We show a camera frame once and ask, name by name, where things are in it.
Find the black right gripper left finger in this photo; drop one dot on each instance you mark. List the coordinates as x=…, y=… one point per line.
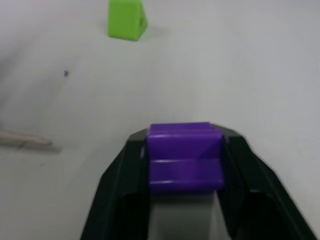
x=117, y=190

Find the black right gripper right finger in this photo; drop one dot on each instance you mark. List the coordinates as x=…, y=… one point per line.
x=262, y=195

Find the purple ridged block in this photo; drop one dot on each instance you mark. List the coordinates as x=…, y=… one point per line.
x=185, y=160

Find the green triangular block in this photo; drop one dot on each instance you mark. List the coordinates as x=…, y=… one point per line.
x=125, y=20

